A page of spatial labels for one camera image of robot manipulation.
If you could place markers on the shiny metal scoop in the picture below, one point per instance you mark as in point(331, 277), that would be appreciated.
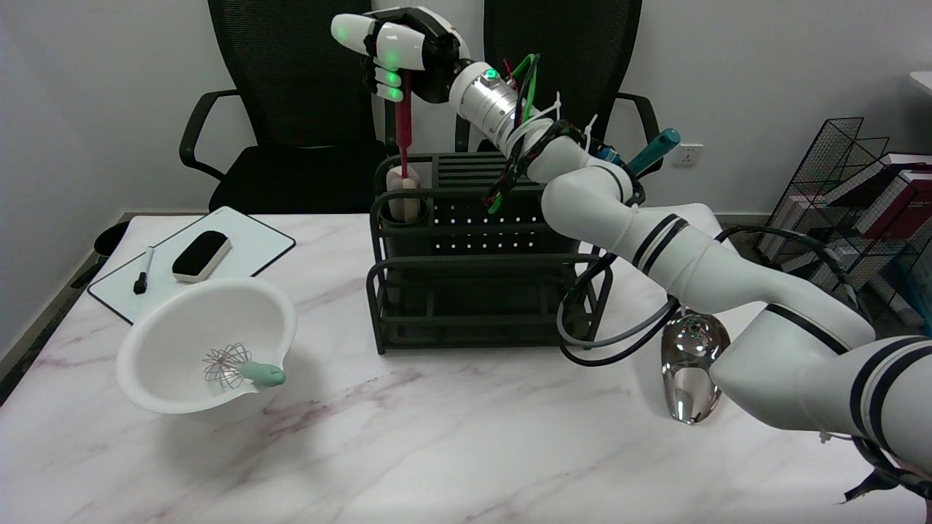
point(688, 371)

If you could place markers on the white wall socket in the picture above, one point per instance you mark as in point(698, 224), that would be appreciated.
point(686, 155)

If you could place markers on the black mesh office chair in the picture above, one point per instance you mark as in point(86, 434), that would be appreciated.
point(298, 124)
point(575, 44)

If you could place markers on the stacked books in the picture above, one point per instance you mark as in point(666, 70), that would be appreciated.
point(892, 193)

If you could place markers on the black whiteboard eraser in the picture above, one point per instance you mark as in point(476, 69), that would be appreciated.
point(201, 255)

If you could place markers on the black marker pen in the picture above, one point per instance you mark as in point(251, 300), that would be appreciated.
point(143, 271)

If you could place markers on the small whiteboard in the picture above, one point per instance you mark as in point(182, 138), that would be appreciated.
point(255, 244)

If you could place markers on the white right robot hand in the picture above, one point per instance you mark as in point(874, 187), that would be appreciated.
point(397, 54)

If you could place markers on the white mixing bowl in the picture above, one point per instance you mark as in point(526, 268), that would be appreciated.
point(207, 342)

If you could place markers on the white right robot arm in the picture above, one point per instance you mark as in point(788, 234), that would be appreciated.
point(692, 255)

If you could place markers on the dark green kitchen storage rack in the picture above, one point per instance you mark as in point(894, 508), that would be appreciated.
point(473, 276)

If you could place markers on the pink sponge bottle brush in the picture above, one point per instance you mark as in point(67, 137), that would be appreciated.
point(403, 167)

